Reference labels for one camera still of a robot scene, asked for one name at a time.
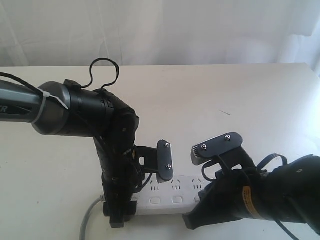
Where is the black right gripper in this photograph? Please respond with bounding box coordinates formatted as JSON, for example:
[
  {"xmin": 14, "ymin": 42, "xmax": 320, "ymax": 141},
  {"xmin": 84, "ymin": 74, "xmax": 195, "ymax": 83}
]
[{"xmin": 182, "ymin": 169, "xmax": 250, "ymax": 230}]

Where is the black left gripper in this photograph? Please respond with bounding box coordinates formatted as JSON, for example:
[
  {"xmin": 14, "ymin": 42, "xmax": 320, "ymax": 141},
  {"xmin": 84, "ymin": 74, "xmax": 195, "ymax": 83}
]
[{"xmin": 101, "ymin": 172, "xmax": 146, "ymax": 228}]

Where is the white five-outlet power strip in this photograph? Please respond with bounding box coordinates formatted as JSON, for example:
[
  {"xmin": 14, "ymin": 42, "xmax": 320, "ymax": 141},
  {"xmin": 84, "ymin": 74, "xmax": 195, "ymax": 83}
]
[{"xmin": 132, "ymin": 175, "xmax": 210, "ymax": 216}]

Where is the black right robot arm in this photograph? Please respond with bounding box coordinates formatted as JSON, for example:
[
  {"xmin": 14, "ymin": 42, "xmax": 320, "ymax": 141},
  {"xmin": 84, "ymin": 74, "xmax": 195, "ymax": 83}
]
[{"xmin": 182, "ymin": 154, "xmax": 320, "ymax": 234}]

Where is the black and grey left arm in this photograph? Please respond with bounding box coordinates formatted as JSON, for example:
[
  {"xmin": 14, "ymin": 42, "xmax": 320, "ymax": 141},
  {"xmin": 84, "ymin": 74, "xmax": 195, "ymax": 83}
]
[{"xmin": 0, "ymin": 80, "xmax": 143, "ymax": 228}]

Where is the white zip tie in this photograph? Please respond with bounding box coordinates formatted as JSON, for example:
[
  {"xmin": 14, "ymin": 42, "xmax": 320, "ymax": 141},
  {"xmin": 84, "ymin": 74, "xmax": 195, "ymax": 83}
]
[{"xmin": 31, "ymin": 88, "xmax": 69, "ymax": 124}]

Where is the white sheer curtain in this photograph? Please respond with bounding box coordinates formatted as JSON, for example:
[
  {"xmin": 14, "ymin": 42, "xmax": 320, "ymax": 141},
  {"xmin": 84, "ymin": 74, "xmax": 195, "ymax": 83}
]
[{"xmin": 0, "ymin": 0, "xmax": 320, "ymax": 74}]

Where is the grey cable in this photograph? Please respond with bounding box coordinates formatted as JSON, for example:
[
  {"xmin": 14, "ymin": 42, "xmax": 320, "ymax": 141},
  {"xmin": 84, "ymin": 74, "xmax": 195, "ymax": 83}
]
[{"xmin": 78, "ymin": 194, "xmax": 106, "ymax": 240}]

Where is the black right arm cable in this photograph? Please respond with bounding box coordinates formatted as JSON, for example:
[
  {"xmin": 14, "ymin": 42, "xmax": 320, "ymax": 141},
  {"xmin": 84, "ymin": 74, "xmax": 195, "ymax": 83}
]
[{"xmin": 201, "ymin": 153, "xmax": 320, "ymax": 240}]

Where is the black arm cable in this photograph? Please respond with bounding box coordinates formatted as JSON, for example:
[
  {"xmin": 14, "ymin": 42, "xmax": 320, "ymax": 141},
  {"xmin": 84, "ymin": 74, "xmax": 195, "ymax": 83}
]
[
  {"xmin": 0, "ymin": 57, "xmax": 120, "ymax": 101},
  {"xmin": 201, "ymin": 153, "xmax": 320, "ymax": 240}
]

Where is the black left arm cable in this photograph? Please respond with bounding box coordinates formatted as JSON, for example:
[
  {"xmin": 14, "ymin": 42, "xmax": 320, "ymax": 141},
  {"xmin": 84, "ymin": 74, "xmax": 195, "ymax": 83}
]
[{"xmin": 0, "ymin": 57, "xmax": 120, "ymax": 101}]

